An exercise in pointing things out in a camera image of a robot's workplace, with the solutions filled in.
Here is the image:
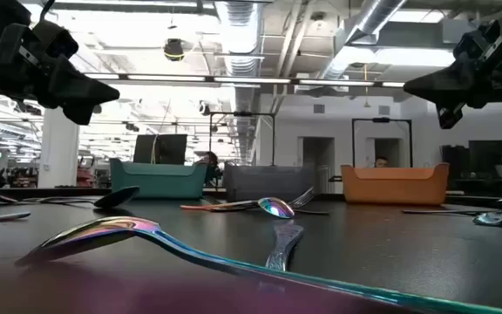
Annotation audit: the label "orange plastic bin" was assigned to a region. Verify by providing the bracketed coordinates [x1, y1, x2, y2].
[340, 162, 451, 206]

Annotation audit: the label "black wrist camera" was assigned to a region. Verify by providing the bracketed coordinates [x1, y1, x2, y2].
[31, 19, 80, 62]
[453, 21, 502, 62]

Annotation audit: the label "black spoon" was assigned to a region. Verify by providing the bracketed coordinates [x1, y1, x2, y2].
[24, 186, 141, 209]

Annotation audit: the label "yellow cable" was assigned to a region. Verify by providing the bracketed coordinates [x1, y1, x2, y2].
[149, 133, 159, 166]

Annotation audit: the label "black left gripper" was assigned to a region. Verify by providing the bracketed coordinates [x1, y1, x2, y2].
[0, 24, 120, 126]

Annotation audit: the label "black table edge rail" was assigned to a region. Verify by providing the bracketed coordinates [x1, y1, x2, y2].
[0, 186, 502, 208]

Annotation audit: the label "black equipment rack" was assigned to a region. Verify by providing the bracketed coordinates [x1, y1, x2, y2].
[440, 139, 502, 193]

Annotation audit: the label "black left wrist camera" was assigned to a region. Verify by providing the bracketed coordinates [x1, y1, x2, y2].
[31, 19, 80, 62]

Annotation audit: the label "teal plastic bin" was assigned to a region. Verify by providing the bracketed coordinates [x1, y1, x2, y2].
[109, 157, 209, 201]

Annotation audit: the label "white round pillar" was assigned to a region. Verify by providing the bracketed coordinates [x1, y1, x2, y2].
[37, 107, 80, 188]

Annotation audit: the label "black stand frame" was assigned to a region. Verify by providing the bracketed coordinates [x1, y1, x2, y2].
[351, 116, 414, 169]
[208, 111, 277, 167]

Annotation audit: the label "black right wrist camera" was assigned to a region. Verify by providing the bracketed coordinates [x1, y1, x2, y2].
[453, 21, 502, 62]

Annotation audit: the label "background black robot arms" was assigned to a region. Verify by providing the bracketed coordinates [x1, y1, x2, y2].
[194, 150, 224, 187]

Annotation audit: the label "silver air duct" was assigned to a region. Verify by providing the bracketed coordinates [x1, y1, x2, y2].
[320, 0, 409, 79]
[214, 0, 264, 165]

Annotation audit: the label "black ceiling dome camera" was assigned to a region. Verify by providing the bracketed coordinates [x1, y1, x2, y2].
[163, 38, 186, 63]

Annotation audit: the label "grey translucent plastic bin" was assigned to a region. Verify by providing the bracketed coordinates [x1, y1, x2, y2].
[223, 161, 316, 203]

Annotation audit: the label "long ceiling light strip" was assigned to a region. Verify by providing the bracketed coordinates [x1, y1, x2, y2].
[83, 72, 407, 90]

